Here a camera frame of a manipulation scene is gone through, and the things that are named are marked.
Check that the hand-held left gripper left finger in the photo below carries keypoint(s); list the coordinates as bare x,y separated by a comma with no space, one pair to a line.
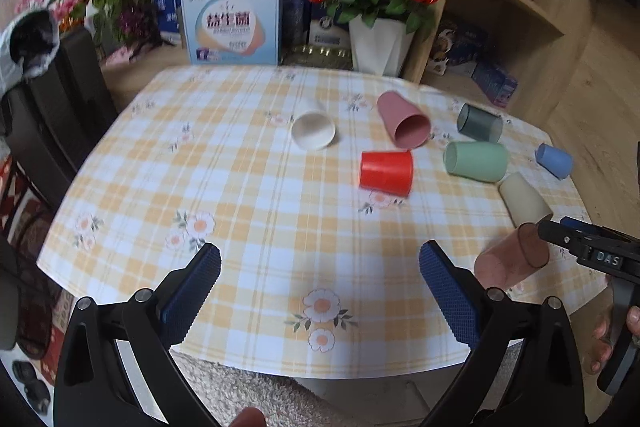
192,292

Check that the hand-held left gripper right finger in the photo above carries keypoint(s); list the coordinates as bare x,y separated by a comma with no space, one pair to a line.
450,297

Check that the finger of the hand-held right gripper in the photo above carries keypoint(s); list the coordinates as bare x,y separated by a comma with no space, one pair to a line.
557,233

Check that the brown translucent cup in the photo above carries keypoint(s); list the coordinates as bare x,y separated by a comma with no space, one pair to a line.
505,264

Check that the beige cup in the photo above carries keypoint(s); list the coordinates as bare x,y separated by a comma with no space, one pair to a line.
525,202

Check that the blue cup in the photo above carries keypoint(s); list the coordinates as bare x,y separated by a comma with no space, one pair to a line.
554,159

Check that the light green cup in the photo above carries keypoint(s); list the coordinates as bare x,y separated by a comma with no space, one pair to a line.
477,159

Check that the dark green cup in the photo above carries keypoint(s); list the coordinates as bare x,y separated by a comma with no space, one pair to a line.
477,122

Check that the red cup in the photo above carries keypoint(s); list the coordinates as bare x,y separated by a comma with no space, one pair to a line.
386,172

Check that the pink cup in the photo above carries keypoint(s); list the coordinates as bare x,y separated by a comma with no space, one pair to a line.
400,119

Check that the white cup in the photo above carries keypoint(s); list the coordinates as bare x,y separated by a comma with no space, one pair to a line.
312,127

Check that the person's right hand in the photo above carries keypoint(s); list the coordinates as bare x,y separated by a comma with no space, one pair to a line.
601,347

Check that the person's left hand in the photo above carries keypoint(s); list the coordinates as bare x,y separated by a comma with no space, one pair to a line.
250,418

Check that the yellow checked floral tablecloth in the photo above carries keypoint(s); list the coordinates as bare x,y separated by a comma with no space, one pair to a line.
260,197

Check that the beige carpet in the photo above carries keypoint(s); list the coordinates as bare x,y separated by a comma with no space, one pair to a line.
280,399

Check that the small dark blue box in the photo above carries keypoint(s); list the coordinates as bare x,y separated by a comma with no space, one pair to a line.
496,83

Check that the red patterned rug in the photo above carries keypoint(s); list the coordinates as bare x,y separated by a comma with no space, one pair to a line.
25,227

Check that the black shoes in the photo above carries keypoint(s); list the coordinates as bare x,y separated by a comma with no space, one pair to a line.
31,387

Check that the wooden shelf unit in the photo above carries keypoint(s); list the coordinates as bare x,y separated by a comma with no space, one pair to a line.
505,37

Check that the black chair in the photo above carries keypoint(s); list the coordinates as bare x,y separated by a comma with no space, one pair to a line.
55,117

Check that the white flower vase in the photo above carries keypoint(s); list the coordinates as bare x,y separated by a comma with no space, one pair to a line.
377,49

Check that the clear plastic tray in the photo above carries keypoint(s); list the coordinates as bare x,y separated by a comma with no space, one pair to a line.
317,56

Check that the blue and white box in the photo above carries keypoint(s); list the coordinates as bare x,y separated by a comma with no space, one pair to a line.
232,24

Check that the blue printed carton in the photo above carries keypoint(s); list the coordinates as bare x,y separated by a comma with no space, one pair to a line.
167,17

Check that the tall dark blue box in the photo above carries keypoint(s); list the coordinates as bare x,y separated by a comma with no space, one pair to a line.
295,12

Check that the grey and black jacket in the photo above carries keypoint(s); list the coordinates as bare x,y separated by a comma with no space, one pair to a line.
22,44

